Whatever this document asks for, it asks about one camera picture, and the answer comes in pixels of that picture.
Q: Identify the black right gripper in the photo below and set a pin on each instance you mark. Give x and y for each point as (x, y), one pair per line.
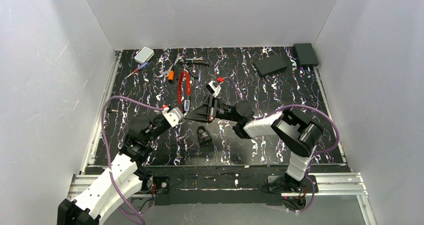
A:
(213, 109)

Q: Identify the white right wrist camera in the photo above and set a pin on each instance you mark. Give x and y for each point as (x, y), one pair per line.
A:
(214, 86)

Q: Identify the black padlock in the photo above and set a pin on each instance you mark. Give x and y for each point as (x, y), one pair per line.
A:
(204, 137)

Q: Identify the aluminium frame rail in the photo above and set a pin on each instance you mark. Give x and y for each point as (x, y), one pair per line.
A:
(329, 184)

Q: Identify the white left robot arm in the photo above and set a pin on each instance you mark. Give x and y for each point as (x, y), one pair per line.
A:
(123, 177)

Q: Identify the orange handled tool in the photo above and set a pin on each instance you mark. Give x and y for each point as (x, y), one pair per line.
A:
(170, 73)

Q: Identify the white rectangular box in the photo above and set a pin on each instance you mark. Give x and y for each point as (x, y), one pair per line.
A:
(144, 55)

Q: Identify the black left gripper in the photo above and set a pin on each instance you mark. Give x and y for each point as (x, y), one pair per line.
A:
(158, 124)

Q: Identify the flat black plate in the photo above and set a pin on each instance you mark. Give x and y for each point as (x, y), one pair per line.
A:
(270, 65)

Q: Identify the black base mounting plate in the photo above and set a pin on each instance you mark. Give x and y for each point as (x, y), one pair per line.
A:
(177, 185)

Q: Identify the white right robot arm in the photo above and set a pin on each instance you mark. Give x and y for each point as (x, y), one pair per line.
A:
(300, 134)

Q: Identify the black comb piece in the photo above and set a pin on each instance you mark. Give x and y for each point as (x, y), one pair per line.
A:
(177, 72)

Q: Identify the black box in corner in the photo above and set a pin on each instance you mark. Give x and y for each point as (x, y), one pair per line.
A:
(305, 54)

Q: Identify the black handled pliers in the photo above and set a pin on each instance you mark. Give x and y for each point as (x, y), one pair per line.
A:
(196, 61)

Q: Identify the red cable lock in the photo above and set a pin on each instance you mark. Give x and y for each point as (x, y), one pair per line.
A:
(184, 91)

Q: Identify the red blue screwdriver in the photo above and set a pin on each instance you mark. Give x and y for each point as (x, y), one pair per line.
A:
(139, 68)

